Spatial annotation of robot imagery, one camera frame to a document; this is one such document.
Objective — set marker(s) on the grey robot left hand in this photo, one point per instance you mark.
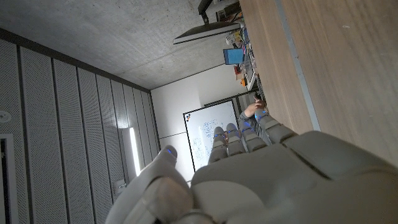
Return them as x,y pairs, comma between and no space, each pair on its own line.
280,186

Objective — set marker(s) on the man in grey t-shirt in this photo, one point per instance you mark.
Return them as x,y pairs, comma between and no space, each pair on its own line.
250,109

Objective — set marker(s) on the silver laptop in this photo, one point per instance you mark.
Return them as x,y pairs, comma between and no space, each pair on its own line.
233,56

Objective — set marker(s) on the black computer monitor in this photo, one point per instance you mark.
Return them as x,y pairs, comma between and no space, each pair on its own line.
206,31

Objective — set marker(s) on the round white smoke detector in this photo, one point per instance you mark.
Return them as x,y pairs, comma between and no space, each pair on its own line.
4,117

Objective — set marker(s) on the whiteboard with black frame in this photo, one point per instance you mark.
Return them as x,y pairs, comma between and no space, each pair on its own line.
211,124

